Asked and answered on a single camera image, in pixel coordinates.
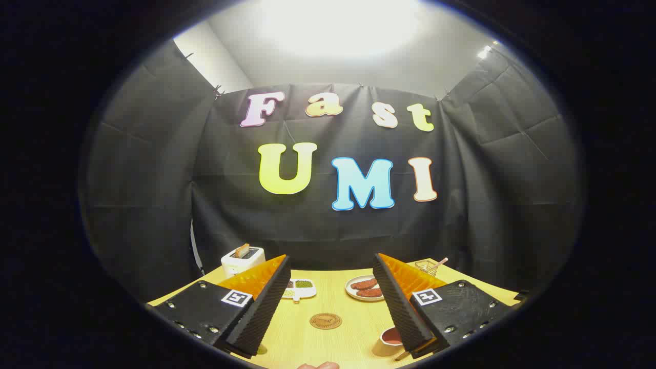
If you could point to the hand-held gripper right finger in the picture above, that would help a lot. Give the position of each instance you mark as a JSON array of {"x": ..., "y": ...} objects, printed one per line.
[{"x": 402, "y": 312}]

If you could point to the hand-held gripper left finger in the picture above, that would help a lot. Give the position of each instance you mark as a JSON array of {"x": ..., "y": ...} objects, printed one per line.
[{"x": 259, "y": 312}]

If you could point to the round cork coaster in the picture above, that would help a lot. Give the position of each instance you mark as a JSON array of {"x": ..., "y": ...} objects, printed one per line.
[{"x": 325, "y": 321}]

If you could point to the brown meat slice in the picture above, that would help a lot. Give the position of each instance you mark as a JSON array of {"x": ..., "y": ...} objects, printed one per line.
[
  {"x": 370, "y": 293},
  {"x": 364, "y": 284}
]

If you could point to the white divided bean tray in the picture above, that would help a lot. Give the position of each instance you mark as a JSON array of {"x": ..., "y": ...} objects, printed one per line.
[{"x": 302, "y": 292}]

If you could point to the white toaster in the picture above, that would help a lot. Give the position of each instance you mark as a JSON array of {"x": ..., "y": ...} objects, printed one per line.
[{"x": 241, "y": 265}]

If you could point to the white round plate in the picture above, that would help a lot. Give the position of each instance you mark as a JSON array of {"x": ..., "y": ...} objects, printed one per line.
[{"x": 350, "y": 292}]

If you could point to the pink checked stick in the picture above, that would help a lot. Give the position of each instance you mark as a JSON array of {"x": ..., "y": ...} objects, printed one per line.
[{"x": 441, "y": 263}]

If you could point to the bread slice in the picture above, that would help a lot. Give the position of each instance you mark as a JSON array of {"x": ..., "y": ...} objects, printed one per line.
[{"x": 242, "y": 250}]

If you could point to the wooden table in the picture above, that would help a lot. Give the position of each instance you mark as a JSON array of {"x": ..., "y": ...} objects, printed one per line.
[{"x": 341, "y": 351}]

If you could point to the black backdrop cloth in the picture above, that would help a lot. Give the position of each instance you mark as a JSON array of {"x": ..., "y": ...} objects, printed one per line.
[{"x": 333, "y": 230}]

